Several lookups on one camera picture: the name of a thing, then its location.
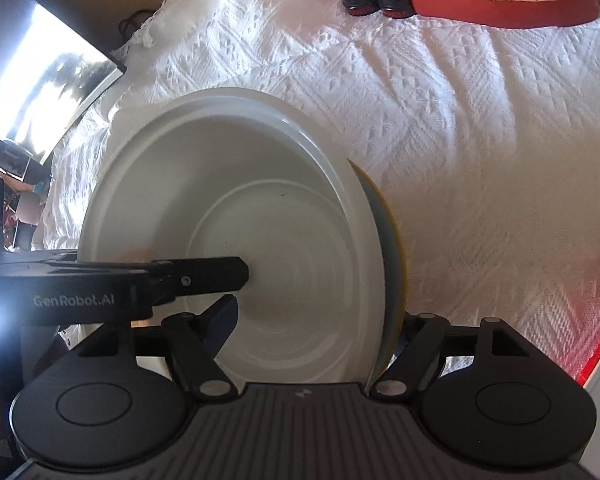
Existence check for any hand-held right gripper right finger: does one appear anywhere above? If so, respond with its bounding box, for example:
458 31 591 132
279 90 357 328
370 312 531 404

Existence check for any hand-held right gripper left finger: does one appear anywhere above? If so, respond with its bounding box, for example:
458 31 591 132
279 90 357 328
77 295 241 404

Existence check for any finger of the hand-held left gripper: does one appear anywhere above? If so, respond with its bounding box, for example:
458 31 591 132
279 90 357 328
145 256 250 307

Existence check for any white plastic bowl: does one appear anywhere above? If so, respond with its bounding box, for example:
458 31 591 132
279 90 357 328
78 87 387 392

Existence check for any yellow-rimmed white bowl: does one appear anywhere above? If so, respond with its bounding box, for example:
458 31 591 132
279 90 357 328
347 157 407 387

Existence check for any white woven tablecloth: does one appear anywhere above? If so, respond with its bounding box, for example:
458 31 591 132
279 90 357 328
30 0 600 392

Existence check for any glossy black monitor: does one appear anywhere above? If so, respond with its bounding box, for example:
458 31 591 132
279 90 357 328
0 0 127 167

